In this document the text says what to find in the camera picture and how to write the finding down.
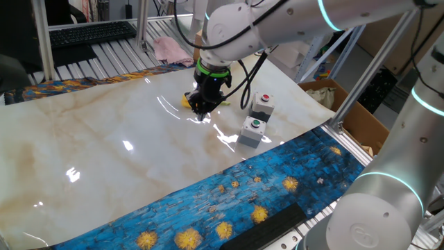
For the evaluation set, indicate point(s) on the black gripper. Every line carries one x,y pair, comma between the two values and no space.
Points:
209,88

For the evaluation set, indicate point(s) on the yellow sponge brush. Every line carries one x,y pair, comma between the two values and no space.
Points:
185,101

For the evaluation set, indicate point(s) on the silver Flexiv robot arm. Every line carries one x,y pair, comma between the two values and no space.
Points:
392,166

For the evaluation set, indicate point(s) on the green push button box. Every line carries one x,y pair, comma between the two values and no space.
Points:
250,133

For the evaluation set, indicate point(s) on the red push button box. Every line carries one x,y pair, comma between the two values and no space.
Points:
260,109

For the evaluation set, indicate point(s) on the pink fluffy cloth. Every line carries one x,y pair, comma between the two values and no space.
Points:
170,50

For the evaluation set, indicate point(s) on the blue starry painting cloth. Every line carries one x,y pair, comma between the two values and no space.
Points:
277,180

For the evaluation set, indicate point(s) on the glossy marble pattern sheet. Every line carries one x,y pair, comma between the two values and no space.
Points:
104,139

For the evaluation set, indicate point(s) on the black power adapter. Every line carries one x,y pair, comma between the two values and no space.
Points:
128,12

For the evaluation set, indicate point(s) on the black computer keyboard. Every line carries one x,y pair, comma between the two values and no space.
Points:
92,33

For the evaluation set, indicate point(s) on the black flat pad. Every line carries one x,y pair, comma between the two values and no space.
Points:
74,55

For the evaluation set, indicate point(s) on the white metal shelf rack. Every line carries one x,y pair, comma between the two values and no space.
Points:
346,52

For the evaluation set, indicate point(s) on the open cardboard box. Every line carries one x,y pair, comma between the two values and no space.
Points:
364,121

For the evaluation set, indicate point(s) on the black perforated crate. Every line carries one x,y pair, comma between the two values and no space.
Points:
379,88

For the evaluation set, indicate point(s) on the large brown cardboard box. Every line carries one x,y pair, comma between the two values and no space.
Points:
374,38

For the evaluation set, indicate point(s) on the black computer monitor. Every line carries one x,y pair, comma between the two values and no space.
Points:
17,31

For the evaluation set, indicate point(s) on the aluminium frame post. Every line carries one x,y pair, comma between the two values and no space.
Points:
367,80
142,24
43,41

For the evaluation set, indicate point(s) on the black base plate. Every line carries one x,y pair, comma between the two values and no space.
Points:
267,229

